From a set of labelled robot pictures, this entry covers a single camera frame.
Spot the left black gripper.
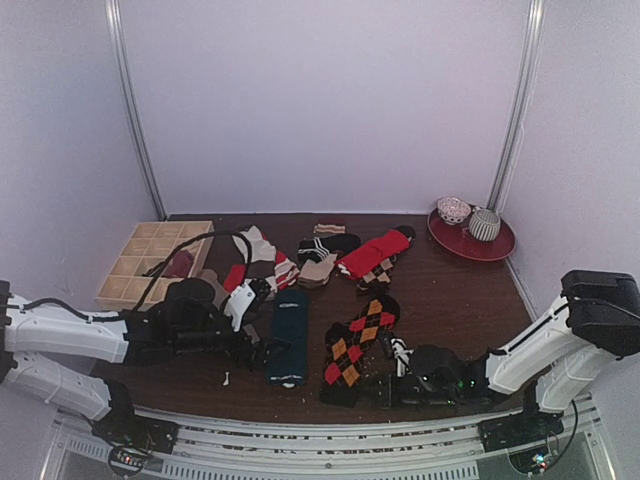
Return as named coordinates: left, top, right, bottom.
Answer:
left=172, top=314, right=291, bottom=372

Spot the argyle black red orange sock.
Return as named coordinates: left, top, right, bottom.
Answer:
left=319, top=294, right=400, bottom=408

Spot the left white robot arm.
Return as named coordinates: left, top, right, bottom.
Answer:
left=1, top=278, right=291, bottom=444

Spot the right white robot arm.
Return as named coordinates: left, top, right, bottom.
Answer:
left=372, top=270, right=639, bottom=442

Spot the tan brown sock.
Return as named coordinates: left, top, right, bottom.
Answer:
left=196, top=269, right=229, bottom=307

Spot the maroon sock in box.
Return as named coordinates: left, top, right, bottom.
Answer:
left=161, top=250, right=194, bottom=279

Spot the wooden compartment box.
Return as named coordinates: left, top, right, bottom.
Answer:
left=96, top=221, right=214, bottom=310

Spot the beige brown striped sock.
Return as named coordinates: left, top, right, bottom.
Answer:
left=233, top=225, right=277, bottom=264

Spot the dark teal sock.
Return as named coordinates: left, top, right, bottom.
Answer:
left=266, top=289, right=309, bottom=389

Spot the red white brown striped sock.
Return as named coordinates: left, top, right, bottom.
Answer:
left=223, top=248, right=300, bottom=293

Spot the argyle brown sock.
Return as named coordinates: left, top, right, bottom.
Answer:
left=356, top=255, right=398, bottom=295

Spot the red round tray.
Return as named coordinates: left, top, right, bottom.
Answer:
left=427, top=209, right=516, bottom=262

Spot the black white striped sock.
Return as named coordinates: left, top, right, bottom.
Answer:
left=297, top=233, right=361, bottom=263

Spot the striped grey cup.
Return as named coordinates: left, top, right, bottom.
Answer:
left=469, top=208, right=501, bottom=242

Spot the white patterned bowl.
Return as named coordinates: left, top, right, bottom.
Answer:
left=436, top=197, right=472, bottom=225

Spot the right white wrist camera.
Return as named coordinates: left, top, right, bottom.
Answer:
left=390, top=337, right=413, bottom=378

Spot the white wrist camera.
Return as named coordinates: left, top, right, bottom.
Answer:
left=390, top=337, right=413, bottom=378
left=223, top=281, right=256, bottom=332

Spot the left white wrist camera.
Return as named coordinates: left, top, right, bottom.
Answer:
left=223, top=281, right=256, bottom=332

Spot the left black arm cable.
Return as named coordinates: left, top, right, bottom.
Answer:
left=119, top=229, right=256, bottom=321

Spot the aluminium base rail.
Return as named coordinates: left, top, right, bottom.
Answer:
left=42, top=392, right=616, bottom=480

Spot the right aluminium corner post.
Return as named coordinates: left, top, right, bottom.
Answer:
left=487, top=0, right=546, bottom=213

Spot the aluminium corner post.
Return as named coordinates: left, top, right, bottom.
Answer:
left=105, top=0, right=167, bottom=221
left=487, top=0, right=546, bottom=213

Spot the left aluminium corner post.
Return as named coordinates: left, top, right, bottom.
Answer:
left=105, top=0, right=167, bottom=221

